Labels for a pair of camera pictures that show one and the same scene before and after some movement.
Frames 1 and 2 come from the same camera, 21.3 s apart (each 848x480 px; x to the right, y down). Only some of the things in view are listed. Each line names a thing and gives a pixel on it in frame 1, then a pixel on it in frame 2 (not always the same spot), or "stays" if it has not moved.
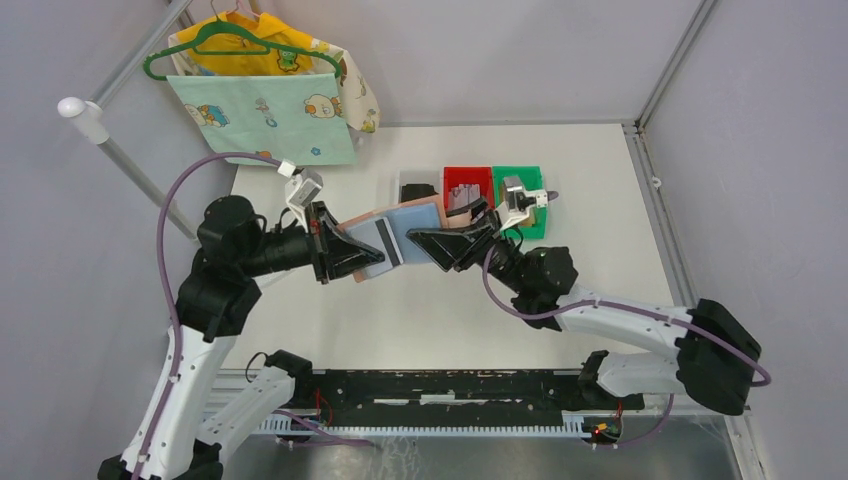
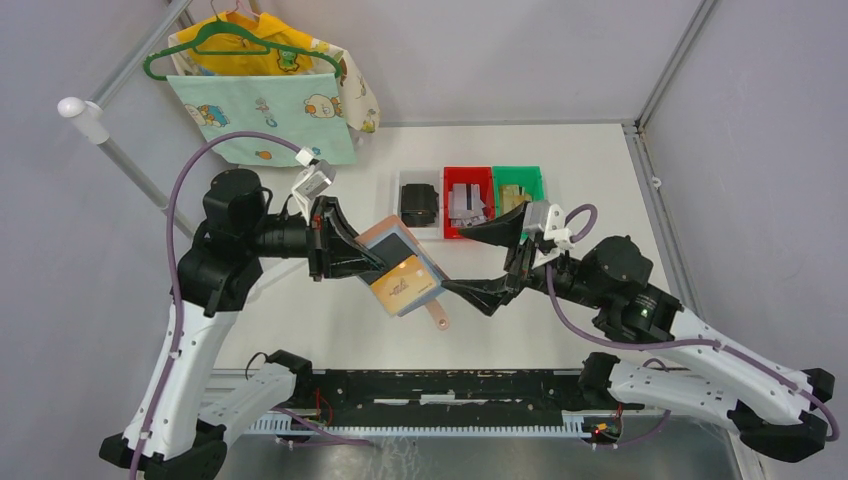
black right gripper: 458,248 -> 503,231
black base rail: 454,394 stays
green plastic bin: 532,179 stays
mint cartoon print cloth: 297,118 stays
